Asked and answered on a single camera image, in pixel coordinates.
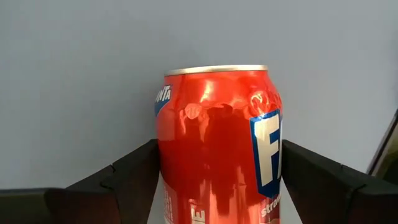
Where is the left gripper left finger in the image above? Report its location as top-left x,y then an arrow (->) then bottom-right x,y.
65,139 -> 162,224

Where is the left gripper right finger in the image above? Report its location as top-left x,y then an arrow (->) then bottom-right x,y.
280,139 -> 398,224

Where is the red Fanta can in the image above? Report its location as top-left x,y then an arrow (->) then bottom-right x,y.
154,64 -> 284,224

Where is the blue grey table mat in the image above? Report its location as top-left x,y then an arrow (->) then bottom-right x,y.
0,0 -> 398,224

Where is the black table frame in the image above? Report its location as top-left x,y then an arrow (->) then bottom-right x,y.
366,107 -> 398,186

